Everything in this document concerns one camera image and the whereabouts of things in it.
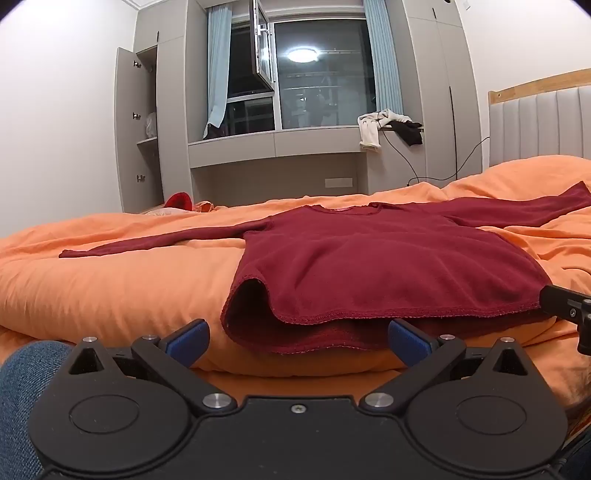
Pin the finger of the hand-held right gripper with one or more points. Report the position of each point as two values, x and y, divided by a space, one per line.
570 307

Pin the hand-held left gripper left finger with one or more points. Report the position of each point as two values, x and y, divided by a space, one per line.
191 344

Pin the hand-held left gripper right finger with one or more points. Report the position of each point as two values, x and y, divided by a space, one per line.
406 342

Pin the dark red sweater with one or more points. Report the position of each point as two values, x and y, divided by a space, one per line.
369 267

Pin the orange blanket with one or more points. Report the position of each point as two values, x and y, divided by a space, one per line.
115 286

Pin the pale patterned cloth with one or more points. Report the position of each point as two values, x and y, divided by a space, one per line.
159 212

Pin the red plush item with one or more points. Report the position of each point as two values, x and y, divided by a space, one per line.
179 201

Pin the person's right leg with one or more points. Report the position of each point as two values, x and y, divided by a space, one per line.
581 457

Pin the blue jeans knee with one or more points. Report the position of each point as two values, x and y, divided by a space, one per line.
23 383

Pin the black garment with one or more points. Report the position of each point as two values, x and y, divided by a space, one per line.
411 134

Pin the white garment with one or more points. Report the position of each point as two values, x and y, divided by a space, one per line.
369 134

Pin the open grey cabinet door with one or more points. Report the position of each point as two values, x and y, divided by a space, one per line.
131 138

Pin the white bag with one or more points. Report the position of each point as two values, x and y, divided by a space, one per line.
151 124

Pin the window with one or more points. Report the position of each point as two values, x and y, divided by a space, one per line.
323 83

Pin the grey built-in cabinet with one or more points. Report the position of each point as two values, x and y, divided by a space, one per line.
425 69

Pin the light blue curtain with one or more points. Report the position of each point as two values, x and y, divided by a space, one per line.
383 60
217 69

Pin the open window sash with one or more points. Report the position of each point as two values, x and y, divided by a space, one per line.
261 46

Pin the white wall outlet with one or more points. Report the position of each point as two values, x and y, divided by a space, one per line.
339 182

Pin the padded headboard with wooden frame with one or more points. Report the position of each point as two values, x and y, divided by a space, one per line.
535 129

